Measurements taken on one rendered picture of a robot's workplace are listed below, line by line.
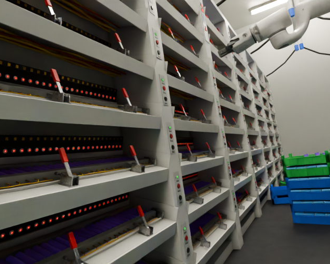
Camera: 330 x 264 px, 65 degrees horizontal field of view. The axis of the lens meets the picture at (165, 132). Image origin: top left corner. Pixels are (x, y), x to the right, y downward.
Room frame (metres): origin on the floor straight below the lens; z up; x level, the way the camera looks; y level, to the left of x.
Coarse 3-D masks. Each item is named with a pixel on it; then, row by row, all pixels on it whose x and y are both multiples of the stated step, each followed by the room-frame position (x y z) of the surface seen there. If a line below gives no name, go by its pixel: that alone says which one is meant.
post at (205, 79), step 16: (192, 0) 1.58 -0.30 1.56; (192, 16) 1.59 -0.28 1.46; (208, 48) 1.62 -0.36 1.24; (192, 80) 1.63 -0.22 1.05; (208, 80) 1.58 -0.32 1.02; (192, 96) 1.63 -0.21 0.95; (192, 112) 1.64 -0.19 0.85; (208, 112) 1.59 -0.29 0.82; (208, 144) 1.61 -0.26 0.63; (224, 160) 1.57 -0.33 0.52; (224, 176) 1.58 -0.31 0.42; (224, 208) 1.59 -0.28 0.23; (240, 240) 1.60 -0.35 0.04
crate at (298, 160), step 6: (282, 156) 1.90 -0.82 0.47; (294, 156) 2.03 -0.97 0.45; (300, 156) 2.01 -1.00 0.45; (312, 156) 1.77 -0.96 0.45; (318, 156) 1.75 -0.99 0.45; (324, 156) 1.73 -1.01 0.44; (282, 162) 1.91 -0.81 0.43; (288, 162) 1.88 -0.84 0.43; (294, 162) 1.85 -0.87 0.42; (300, 162) 1.83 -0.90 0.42; (306, 162) 1.80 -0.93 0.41; (312, 162) 1.78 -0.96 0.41; (318, 162) 1.76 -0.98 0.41; (324, 162) 1.73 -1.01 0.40
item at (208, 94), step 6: (168, 78) 1.05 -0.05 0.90; (174, 78) 1.10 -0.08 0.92; (168, 84) 1.06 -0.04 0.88; (174, 84) 1.11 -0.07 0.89; (180, 84) 1.16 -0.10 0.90; (186, 84) 1.21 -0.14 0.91; (174, 90) 1.36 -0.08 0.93; (180, 90) 1.18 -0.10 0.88; (186, 90) 1.22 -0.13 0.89; (192, 90) 1.28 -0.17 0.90; (198, 90) 1.34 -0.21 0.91; (204, 90) 1.57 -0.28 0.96; (210, 90) 1.57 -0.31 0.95; (180, 96) 1.52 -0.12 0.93; (186, 96) 1.54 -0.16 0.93; (198, 96) 1.36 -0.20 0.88; (204, 96) 1.43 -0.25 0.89; (210, 96) 1.51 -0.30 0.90
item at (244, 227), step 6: (246, 216) 2.07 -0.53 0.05; (252, 216) 2.13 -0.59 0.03; (240, 222) 1.94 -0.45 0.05; (246, 222) 1.94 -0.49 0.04; (246, 228) 1.91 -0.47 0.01; (228, 240) 1.59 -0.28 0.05; (222, 246) 1.51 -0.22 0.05; (228, 246) 1.52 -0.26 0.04; (216, 252) 1.43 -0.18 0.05; (222, 252) 1.42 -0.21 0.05; (228, 252) 1.51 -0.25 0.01; (210, 258) 1.37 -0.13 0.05; (216, 258) 1.36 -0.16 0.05; (222, 258) 1.41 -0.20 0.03
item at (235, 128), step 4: (224, 116) 1.82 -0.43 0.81; (224, 124) 1.82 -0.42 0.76; (228, 124) 1.80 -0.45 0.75; (232, 124) 2.22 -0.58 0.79; (236, 124) 2.05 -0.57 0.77; (240, 124) 2.19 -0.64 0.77; (244, 124) 2.18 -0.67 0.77; (224, 128) 1.67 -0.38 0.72; (228, 128) 1.76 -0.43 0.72; (232, 128) 1.84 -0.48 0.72; (236, 128) 1.94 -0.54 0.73; (240, 128) 2.06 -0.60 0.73; (244, 128) 2.18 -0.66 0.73; (228, 132) 1.77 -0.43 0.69; (232, 132) 1.85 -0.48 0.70; (236, 132) 1.96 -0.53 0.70; (240, 132) 2.08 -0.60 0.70
